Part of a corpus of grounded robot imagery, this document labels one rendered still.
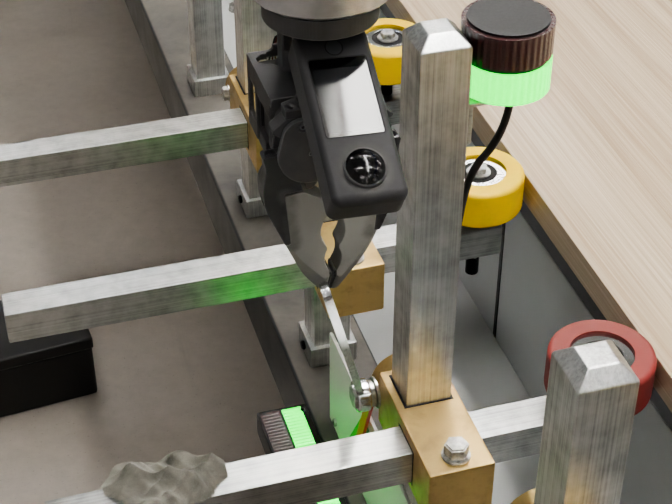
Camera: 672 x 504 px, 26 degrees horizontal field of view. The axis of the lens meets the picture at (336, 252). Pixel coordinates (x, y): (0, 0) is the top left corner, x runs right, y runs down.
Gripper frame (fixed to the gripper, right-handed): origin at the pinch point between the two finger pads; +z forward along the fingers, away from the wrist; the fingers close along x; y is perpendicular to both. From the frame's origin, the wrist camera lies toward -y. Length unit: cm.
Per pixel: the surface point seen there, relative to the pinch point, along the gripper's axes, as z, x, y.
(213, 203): 35, -4, 60
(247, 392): 101, -15, 98
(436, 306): 5.0, -8.0, 0.8
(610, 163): 11.1, -32.2, 22.0
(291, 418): 30.9, -2.0, 19.2
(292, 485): 15.7, 3.8, -2.9
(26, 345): 89, 18, 106
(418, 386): 12.3, -6.9, 0.8
